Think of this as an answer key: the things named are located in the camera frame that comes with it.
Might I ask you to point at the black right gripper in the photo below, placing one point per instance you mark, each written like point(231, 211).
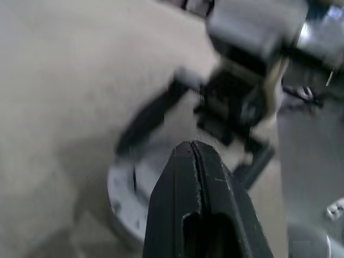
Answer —
point(233, 104)

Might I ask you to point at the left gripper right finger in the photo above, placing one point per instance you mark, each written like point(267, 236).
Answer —
point(228, 215)

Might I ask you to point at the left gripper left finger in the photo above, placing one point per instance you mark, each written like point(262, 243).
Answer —
point(174, 204)

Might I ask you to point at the grey motor housing copper stator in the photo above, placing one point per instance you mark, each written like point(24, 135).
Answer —
point(123, 193)

